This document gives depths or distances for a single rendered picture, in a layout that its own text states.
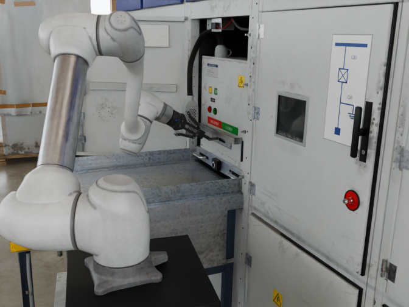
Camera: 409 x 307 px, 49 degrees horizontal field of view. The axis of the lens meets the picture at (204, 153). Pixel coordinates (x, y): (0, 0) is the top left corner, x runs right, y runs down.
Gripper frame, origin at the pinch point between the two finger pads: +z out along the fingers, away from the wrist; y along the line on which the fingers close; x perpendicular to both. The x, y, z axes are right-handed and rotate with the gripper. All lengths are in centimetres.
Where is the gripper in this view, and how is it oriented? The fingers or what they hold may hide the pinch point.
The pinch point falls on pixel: (203, 135)
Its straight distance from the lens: 216.2
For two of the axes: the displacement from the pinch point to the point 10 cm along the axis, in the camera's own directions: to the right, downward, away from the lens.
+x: 4.1, 2.4, -8.8
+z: 7.8, 4.1, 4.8
